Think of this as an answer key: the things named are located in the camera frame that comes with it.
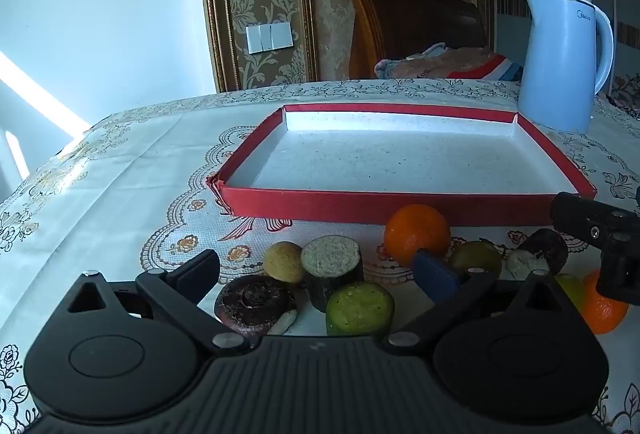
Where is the folded printed blanket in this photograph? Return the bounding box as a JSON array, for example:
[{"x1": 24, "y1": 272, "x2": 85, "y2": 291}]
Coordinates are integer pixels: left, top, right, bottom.
[{"x1": 374, "y1": 42, "x2": 525, "y2": 80}]

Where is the light green cucumber chunk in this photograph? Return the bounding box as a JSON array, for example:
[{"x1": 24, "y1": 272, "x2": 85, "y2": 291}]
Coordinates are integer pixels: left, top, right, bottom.
[{"x1": 326, "y1": 283, "x2": 396, "y2": 337}]

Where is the dark green cucumber chunk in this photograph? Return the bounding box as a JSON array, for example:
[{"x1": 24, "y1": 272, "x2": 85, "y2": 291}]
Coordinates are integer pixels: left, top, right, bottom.
[{"x1": 300, "y1": 236, "x2": 365, "y2": 313}]

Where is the yellow-green tangerine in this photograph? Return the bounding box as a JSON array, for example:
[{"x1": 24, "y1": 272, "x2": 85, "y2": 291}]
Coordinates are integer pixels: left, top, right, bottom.
[{"x1": 554, "y1": 273, "x2": 587, "y2": 311}]

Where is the black sushi piece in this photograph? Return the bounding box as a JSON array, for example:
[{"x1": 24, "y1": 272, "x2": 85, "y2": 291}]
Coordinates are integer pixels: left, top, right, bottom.
[{"x1": 507, "y1": 228, "x2": 569, "y2": 279}]

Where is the green tangerine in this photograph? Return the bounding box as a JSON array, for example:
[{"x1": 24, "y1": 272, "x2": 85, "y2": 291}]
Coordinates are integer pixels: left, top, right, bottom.
[{"x1": 448, "y1": 240, "x2": 503, "y2": 279}]

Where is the patterned bedding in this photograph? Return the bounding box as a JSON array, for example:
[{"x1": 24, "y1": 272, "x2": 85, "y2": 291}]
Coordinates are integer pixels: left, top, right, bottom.
[{"x1": 597, "y1": 74, "x2": 640, "y2": 121}]

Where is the small yellow round citrus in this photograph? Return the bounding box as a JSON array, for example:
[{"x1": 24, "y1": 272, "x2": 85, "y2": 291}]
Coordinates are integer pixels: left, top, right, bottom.
[{"x1": 263, "y1": 241, "x2": 307, "y2": 285}]

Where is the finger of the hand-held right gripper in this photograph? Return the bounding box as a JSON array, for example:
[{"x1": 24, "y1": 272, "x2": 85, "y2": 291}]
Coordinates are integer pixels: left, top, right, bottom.
[
  {"x1": 551, "y1": 192, "x2": 640, "y2": 243},
  {"x1": 596, "y1": 238, "x2": 640, "y2": 306}
]

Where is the orange tangerine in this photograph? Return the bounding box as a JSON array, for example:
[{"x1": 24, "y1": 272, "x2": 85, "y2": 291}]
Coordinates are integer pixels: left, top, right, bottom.
[
  {"x1": 580, "y1": 270, "x2": 630, "y2": 336},
  {"x1": 384, "y1": 204, "x2": 452, "y2": 268}
]

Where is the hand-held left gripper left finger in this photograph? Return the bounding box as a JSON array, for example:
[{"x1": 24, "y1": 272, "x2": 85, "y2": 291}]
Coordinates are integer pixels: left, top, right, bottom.
[{"x1": 66, "y1": 250, "x2": 251, "y2": 358}]

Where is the white wall light switch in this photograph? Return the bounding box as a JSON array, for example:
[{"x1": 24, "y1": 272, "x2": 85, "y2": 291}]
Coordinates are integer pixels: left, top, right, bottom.
[{"x1": 246, "y1": 20, "x2": 294, "y2": 54}]

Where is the red shallow cardboard box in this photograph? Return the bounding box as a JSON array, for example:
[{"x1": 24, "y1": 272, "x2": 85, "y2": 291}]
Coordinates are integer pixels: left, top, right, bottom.
[{"x1": 206, "y1": 104, "x2": 597, "y2": 225}]

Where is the light blue electric kettle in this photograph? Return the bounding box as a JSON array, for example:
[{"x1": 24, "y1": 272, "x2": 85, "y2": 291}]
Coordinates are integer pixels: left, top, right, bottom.
[{"x1": 517, "y1": 0, "x2": 615, "y2": 135}]

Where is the white floral tablecloth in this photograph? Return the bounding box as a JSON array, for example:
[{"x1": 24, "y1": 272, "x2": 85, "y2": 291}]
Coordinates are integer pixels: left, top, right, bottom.
[{"x1": 0, "y1": 78, "x2": 640, "y2": 434}]

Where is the brown wooden headboard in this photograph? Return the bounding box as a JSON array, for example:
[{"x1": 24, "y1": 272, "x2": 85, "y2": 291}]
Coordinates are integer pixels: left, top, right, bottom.
[{"x1": 340, "y1": 0, "x2": 488, "y2": 79}]

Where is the gold wall panel frame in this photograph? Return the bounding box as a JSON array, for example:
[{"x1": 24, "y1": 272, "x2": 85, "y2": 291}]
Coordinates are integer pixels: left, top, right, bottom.
[{"x1": 197, "y1": 0, "x2": 321, "y2": 92}]

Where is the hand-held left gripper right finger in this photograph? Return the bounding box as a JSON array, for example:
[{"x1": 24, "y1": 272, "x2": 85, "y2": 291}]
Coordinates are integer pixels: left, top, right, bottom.
[{"x1": 387, "y1": 250, "x2": 567, "y2": 356}]

